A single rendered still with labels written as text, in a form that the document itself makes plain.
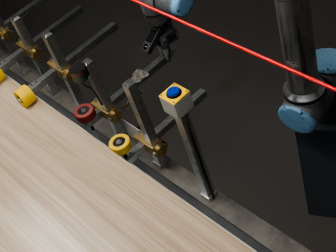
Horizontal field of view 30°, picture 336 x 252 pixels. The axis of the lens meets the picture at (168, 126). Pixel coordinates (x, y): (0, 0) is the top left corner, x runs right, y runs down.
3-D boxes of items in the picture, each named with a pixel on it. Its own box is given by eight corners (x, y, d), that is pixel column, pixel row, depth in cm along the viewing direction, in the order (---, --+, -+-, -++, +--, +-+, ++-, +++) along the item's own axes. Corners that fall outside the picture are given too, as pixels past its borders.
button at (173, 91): (174, 88, 190) (173, 84, 189) (183, 93, 188) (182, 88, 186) (165, 96, 189) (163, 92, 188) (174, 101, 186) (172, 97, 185)
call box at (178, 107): (180, 99, 197) (174, 81, 191) (195, 108, 192) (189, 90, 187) (164, 113, 194) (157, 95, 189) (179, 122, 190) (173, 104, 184)
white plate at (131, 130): (111, 122, 263) (103, 106, 256) (151, 149, 247) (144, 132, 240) (110, 123, 263) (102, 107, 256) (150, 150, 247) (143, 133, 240)
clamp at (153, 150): (146, 135, 242) (143, 126, 238) (170, 150, 233) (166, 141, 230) (135, 145, 240) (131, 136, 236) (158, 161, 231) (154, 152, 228)
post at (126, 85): (164, 165, 245) (128, 76, 212) (170, 169, 243) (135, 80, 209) (158, 171, 244) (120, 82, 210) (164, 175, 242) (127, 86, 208)
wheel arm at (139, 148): (202, 94, 249) (200, 86, 246) (208, 97, 247) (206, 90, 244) (122, 165, 234) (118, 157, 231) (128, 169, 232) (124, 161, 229)
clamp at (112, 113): (103, 104, 254) (99, 95, 251) (124, 117, 246) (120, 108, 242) (93, 112, 252) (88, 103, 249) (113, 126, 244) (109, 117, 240)
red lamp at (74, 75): (80, 64, 230) (78, 60, 228) (89, 70, 226) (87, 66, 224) (67, 74, 228) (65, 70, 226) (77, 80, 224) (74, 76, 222)
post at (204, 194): (209, 188, 226) (179, 101, 195) (219, 195, 223) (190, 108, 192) (200, 197, 225) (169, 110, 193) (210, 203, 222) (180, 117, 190)
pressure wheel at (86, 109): (94, 119, 253) (84, 99, 245) (106, 127, 248) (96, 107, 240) (79, 131, 250) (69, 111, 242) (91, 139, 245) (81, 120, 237)
